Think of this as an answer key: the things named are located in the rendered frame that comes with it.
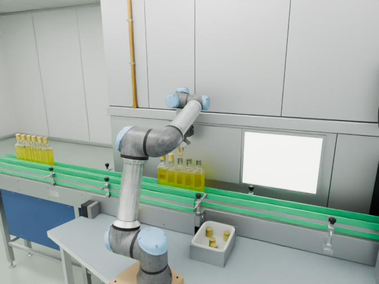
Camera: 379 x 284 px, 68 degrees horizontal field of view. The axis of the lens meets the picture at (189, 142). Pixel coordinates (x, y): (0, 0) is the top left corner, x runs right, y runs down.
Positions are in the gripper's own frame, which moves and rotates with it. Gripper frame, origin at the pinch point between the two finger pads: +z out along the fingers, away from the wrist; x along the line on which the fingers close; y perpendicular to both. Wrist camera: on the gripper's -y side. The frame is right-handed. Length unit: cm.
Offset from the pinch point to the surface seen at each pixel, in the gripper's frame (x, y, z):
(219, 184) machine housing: 14.8, 19.5, 25.3
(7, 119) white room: 298, -576, 71
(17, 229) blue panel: -11, -139, 78
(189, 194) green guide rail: -6.3, 7.9, 24.7
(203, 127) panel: 11.7, 10.4, -11.6
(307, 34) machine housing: 14, 63, -61
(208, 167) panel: 11.8, 13.7, 13.3
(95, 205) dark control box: -19, -50, 36
